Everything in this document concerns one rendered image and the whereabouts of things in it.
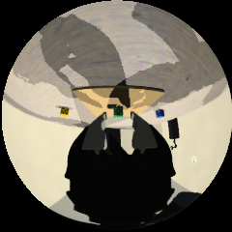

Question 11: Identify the green die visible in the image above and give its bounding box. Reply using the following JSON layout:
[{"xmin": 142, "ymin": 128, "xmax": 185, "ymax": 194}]
[{"xmin": 114, "ymin": 106, "xmax": 124, "ymax": 118}]

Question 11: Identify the tan flat mat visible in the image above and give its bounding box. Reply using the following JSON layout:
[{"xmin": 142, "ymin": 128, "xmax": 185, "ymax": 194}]
[{"xmin": 72, "ymin": 86, "xmax": 165, "ymax": 116}]

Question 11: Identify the blue die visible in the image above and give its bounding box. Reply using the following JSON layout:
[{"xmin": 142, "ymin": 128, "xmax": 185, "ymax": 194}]
[{"xmin": 156, "ymin": 110, "xmax": 164, "ymax": 118}]

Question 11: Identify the yellow die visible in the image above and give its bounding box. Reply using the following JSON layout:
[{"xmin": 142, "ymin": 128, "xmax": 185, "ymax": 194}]
[{"xmin": 60, "ymin": 106, "xmax": 70, "ymax": 117}]

